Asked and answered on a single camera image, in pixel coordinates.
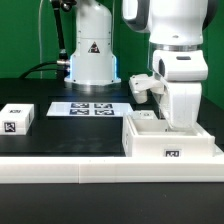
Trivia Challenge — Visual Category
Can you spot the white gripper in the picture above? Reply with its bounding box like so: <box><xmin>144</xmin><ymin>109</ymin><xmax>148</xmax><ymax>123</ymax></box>
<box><xmin>159</xmin><ymin>82</ymin><xmax>202</xmax><ymax>130</ymax></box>

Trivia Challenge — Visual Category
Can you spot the white cabinet door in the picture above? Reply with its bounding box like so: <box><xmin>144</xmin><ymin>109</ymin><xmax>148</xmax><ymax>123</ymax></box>
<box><xmin>132</xmin><ymin>110</ymin><xmax>157</xmax><ymax>120</ymax></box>

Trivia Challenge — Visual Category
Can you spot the white cabinet body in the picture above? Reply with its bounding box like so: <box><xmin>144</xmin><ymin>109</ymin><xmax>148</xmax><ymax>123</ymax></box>
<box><xmin>122</xmin><ymin>112</ymin><xmax>215</xmax><ymax>158</ymax></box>

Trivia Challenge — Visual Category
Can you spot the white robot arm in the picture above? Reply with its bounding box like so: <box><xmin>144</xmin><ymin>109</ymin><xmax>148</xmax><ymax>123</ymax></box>
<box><xmin>64</xmin><ymin>0</ymin><xmax>219</xmax><ymax>130</ymax></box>

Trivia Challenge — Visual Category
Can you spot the white cabinet top block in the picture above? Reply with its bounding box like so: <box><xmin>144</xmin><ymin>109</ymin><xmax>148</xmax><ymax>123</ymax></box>
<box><xmin>0</xmin><ymin>104</ymin><xmax>35</xmax><ymax>135</ymax></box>

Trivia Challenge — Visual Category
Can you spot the white L-shaped fence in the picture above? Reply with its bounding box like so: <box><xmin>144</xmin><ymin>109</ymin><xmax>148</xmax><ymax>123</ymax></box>
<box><xmin>0</xmin><ymin>124</ymin><xmax>224</xmax><ymax>185</ymax></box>

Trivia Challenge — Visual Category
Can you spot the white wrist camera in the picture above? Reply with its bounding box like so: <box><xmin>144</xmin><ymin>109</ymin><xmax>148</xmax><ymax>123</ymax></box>
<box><xmin>129</xmin><ymin>74</ymin><xmax>164</xmax><ymax>104</ymax></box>

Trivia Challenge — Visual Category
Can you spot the white marker base plate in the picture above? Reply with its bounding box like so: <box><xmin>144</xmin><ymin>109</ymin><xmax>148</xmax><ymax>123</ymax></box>
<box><xmin>47</xmin><ymin>102</ymin><xmax>132</xmax><ymax>117</ymax></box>

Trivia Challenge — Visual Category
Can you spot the black cable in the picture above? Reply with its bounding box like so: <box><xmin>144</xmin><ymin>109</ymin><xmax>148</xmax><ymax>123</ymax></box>
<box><xmin>18</xmin><ymin>61</ymin><xmax>66</xmax><ymax>80</ymax></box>

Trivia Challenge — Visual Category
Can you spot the grey thin cable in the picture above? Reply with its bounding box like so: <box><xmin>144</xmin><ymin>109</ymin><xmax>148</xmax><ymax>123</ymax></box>
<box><xmin>37</xmin><ymin>0</ymin><xmax>46</xmax><ymax>80</ymax></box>

